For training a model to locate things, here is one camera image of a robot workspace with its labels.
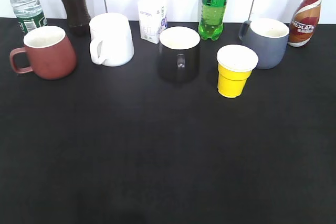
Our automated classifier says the dark red ceramic mug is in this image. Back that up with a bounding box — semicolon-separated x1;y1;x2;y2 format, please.
9;26;77;80

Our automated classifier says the Nescafe coffee bottle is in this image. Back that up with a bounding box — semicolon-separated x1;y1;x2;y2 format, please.
288;0;322;47

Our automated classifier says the black ceramic mug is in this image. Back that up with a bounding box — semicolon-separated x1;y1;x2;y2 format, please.
157;26;201;83

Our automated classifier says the white ceramic mug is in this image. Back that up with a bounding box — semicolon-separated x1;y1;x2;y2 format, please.
89;13;134;67

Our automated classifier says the grey ceramic mug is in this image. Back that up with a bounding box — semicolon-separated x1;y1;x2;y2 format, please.
238;18;289;69

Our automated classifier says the green sprite bottle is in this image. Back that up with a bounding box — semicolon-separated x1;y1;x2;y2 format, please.
198;0;227;41

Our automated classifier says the yellow paper cup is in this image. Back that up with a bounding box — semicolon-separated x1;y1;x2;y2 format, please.
217;45;258;98

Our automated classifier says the white milk carton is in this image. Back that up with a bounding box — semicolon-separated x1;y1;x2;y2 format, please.
138;0;167;44

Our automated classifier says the cola bottle red label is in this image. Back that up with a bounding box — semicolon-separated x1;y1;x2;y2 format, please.
61;0;91;36

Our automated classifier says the clear water bottle green label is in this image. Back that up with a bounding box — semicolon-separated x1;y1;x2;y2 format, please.
10;0;47;34

